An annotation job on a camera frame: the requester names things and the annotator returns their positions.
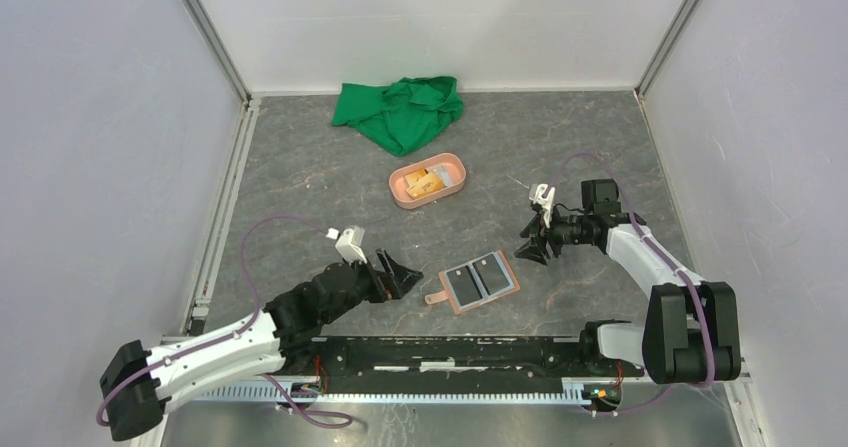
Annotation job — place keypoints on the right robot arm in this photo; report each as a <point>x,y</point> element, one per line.
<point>690,333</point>

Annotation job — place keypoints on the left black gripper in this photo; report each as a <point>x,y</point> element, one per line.
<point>394,283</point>

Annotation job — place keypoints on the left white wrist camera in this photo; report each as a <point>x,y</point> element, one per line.
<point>347,243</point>

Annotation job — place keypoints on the pink oval tray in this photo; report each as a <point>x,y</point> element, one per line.
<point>397,184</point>

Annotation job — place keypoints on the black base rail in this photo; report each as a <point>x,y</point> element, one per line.
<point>451,365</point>

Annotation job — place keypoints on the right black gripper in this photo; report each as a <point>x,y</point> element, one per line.
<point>531,249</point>

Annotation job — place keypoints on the silver card in tray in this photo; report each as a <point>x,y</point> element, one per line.
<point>443,175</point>

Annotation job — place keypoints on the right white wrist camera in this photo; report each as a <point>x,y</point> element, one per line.
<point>541,197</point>

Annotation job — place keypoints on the green cloth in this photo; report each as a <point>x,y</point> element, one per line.
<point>401,117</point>

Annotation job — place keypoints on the black card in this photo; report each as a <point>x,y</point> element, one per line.
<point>463,286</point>
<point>490,271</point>

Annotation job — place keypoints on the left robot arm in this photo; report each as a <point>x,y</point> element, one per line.
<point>141,385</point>

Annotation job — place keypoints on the brown leather card holder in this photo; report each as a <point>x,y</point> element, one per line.
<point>445,295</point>

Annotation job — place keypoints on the gold card in tray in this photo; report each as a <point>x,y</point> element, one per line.
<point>420,184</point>

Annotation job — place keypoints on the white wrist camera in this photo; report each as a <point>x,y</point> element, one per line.
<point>541,197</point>
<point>347,243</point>

